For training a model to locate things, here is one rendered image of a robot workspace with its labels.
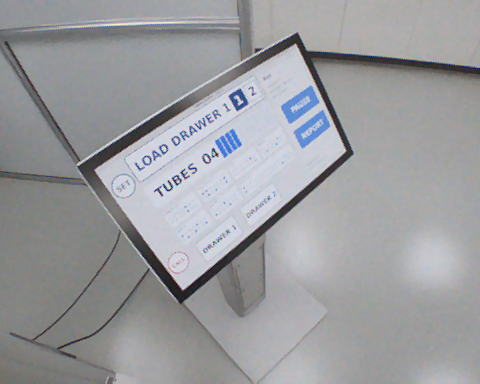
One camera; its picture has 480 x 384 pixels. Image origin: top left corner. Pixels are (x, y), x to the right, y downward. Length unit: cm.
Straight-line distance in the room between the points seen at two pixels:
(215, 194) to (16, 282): 164
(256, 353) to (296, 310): 26
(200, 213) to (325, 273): 116
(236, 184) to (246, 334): 102
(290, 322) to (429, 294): 69
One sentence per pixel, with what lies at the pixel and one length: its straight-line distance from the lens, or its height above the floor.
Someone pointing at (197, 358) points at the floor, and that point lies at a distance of 163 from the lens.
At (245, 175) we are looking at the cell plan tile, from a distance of 67.
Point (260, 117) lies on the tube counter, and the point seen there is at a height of 112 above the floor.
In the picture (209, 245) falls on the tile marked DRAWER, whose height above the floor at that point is 101.
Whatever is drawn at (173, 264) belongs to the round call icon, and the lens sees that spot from 64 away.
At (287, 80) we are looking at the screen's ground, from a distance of 74.
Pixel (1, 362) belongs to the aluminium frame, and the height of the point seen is 125.
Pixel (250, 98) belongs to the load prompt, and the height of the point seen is 115.
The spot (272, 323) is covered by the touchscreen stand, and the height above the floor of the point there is 4.
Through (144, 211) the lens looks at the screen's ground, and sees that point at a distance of 61.
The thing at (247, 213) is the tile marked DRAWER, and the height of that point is 101.
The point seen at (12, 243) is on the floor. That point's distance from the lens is 228.
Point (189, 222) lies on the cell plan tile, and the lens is 63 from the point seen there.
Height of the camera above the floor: 159
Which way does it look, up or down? 55 degrees down
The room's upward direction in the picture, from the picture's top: 7 degrees counter-clockwise
